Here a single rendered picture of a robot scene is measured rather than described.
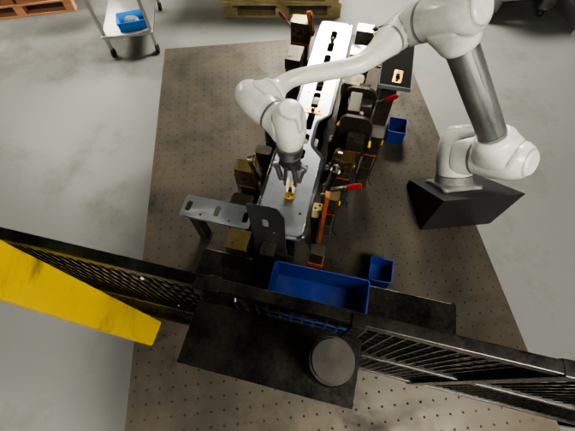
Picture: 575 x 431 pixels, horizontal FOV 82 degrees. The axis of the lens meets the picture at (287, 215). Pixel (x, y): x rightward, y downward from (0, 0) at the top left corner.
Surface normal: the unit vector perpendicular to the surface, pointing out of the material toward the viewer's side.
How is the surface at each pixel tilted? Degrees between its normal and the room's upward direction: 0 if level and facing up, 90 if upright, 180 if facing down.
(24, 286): 90
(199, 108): 0
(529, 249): 0
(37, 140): 0
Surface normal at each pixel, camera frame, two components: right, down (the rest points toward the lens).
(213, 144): -0.01, -0.47
